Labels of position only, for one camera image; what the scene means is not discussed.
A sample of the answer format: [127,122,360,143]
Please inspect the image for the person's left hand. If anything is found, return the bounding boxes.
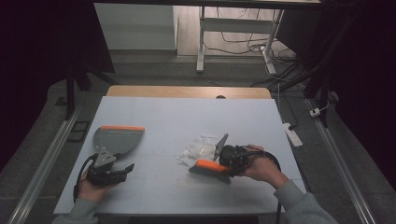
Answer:
[77,170,118,203]

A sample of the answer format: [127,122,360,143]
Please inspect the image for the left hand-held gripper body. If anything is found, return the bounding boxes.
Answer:
[86,147,129,187]

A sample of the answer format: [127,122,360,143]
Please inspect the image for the black tripod stand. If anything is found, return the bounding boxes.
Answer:
[64,62,120,120]

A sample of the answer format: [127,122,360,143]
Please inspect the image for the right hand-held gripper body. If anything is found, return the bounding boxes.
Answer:
[214,133,250,177]

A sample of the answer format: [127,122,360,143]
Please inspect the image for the right hand-held gripper cable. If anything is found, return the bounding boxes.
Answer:
[246,145,283,224]

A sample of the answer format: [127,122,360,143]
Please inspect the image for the white cabinet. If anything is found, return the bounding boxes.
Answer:
[93,3,178,50]

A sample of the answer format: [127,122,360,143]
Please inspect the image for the hand-held gripper cable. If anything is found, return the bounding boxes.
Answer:
[246,145,283,224]
[73,152,99,203]

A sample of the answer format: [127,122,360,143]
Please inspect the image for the white power strip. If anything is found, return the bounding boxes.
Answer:
[282,122,304,147]

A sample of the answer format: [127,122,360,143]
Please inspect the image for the grey dustpan with orange edge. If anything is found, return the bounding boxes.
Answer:
[92,125,146,157]

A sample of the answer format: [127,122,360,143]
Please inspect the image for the aluminium rail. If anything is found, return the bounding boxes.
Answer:
[306,99,376,224]
[7,104,83,224]

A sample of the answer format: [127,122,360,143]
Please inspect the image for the pale blue table mat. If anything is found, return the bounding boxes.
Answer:
[53,95,307,217]

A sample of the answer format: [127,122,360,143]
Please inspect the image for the person's right hand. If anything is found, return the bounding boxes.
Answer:
[239,144,289,189]

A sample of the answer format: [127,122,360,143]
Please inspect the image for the left hand-held gripper cable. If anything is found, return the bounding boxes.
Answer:
[73,152,99,203]

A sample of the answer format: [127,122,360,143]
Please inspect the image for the pile of white paper scraps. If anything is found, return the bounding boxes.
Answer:
[176,133,220,167]

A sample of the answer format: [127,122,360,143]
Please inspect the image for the white desk frame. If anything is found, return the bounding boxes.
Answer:
[195,6,284,75]

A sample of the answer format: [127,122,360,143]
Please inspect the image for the tangle of black floor cables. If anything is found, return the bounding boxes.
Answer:
[204,7,297,59]

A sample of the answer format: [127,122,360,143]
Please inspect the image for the orange brush with grey bristles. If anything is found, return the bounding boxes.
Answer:
[189,159,233,184]

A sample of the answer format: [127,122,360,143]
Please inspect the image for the black rectangular floor frame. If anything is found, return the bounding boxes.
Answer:
[67,120,92,144]

